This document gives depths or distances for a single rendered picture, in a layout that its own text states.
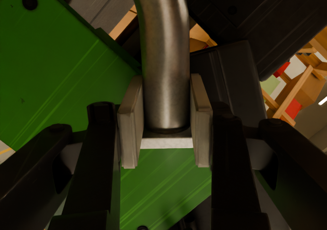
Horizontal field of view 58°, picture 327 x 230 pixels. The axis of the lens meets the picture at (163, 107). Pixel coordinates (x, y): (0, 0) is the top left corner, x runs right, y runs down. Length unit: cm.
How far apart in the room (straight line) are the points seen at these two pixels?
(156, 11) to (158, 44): 2
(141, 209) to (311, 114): 946
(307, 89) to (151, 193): 410
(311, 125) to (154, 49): 961
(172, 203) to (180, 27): 15
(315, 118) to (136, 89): 958
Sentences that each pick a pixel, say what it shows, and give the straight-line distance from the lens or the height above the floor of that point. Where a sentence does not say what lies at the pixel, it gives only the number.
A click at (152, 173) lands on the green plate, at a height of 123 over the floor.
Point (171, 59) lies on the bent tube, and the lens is 17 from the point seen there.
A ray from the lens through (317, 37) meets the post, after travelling 100.
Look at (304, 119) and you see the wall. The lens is 967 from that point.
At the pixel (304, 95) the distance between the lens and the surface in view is 424.
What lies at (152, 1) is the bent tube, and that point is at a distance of 17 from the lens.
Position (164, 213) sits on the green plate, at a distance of 26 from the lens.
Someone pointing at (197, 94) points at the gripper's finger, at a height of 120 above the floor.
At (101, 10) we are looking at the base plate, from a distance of 78.
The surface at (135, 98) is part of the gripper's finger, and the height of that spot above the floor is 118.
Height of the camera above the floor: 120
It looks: 2 degrees down
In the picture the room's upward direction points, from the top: 136 degrees clockwise
